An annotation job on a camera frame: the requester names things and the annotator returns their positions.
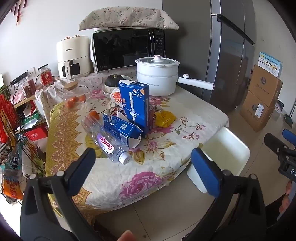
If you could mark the glass jar red contents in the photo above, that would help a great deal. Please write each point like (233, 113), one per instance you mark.
(29, 88)

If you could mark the tall blue milk carton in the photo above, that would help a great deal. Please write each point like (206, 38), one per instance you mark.
(136, 104)

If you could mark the white air fryer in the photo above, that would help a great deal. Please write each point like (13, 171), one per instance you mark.
(74, 48)

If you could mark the grey refrigerator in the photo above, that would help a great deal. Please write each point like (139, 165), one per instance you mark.
(219, 58)

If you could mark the red hanging decoration bundle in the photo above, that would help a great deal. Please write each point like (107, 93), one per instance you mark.
(8, 115)

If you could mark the dustpan with broom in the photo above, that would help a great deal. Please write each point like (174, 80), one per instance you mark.
(288, 119)

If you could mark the white electric cooking pot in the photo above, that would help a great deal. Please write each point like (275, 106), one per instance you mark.
(157, 81)

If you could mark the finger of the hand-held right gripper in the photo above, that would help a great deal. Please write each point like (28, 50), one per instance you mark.
(290, 138)
(275, 144)

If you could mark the yellow snack wrapper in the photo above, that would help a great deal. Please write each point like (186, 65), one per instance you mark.
(165, 118)

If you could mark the dark green pumpkin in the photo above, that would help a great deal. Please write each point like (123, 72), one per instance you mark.
(114, 81)

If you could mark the person's left hand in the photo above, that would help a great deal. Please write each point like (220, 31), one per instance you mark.
(126, 236)

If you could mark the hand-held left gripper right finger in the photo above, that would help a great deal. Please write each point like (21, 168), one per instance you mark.
(204, 172)

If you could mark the white printed snack wrapper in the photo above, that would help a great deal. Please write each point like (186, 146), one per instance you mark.
(160, 107)

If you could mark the glass jar wooden lid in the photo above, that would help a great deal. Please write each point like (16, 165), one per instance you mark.
(74, 92)

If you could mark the black microwave oven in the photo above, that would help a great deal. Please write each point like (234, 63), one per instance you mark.
(120, 48)

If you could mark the white plate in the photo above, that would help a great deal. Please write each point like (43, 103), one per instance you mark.
(107, 95)

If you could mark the floral microwave cover cloth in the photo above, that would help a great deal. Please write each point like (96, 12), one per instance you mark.
(127, 18)

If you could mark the person's right hand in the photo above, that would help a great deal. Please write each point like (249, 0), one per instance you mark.
(288, 194)

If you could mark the blue and white box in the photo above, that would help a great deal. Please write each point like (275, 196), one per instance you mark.
(269, 64)

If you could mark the clear plastic water bottle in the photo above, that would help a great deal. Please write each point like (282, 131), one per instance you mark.
(106, 143)

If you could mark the glass pot lid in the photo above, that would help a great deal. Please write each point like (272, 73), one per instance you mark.
(148, 60)

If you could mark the wooden shelf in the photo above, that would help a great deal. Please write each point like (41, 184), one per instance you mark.
(23, 100)

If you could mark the orange snack bag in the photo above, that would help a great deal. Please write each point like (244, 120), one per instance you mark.
(12, 187)

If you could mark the red label glass jar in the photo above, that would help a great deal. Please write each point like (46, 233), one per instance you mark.
(45, 77)

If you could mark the brown cardboard box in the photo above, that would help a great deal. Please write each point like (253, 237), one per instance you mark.
(263, 85)
(256, 113)

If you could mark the black power strip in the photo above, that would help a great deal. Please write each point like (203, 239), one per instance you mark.
(18, 78)

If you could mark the small white blue box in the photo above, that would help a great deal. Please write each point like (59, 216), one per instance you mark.
(279, 106)

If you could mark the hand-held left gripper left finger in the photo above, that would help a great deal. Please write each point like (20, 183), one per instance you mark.
(87, 162)

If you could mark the white plastic trash bin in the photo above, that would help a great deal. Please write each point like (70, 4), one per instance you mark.
(222, 148)

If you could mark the large-flower printed tablecloth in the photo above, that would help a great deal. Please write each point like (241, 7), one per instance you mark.
(161, 162)

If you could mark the red wall ornament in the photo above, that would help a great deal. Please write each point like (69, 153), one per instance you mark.
(19, 15)

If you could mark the red box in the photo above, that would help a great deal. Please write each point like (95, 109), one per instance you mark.
(37, 133)

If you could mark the small tangerine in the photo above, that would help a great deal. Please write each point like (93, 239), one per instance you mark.
(82, 98)
(68, 103)
(74, 101)

